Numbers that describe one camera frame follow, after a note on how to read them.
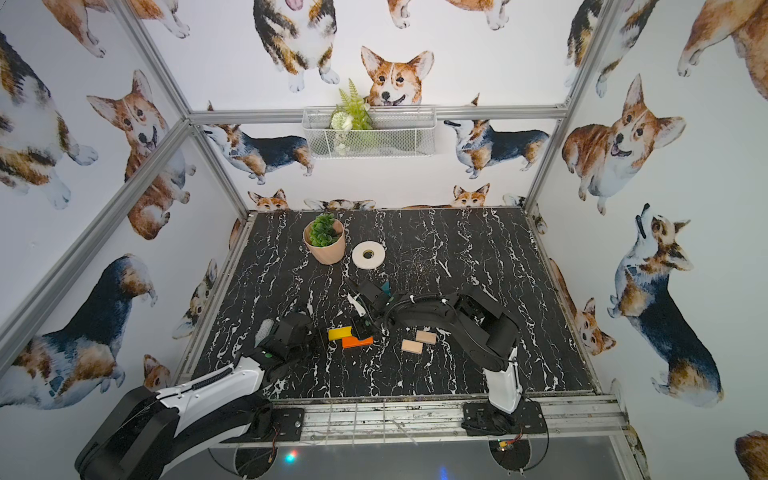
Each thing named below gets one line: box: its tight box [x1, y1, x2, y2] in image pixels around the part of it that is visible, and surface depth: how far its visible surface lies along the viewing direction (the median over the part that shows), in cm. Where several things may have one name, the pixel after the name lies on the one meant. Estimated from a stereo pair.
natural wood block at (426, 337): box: [416, 330, 437, 345], surface depth 90 cm
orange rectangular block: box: [342, 336, 374, 348], surface depth 88 cm
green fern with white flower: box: [330, 78, 373, 155], surface depth 85 cm
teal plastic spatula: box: [254, 318, 275, 348], surface depth 92 cm
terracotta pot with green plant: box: [303, 213, 346, 265], surface depth 99 cm
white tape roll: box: [352, 241, 386, 270], surface depth 109 cm
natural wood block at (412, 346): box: [401, 339, 423, 354], surface depth 88 cm
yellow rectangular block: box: [328, 326, 353, 341], surface depth 90 cm
